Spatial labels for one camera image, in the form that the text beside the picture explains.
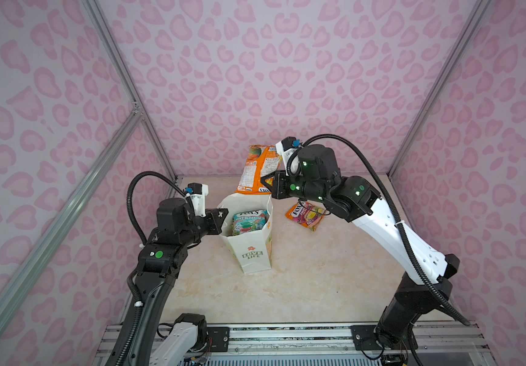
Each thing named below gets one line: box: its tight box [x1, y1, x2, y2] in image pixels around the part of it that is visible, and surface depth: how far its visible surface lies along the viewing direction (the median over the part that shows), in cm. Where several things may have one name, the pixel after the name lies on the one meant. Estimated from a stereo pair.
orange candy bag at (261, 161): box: [235, 144, 283, 196], surface depth 64 cm
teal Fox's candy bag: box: [231, 208, 270, 237], surface depth 86 cm
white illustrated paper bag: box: [218, 192, 274, 275], surface depth 83 cm
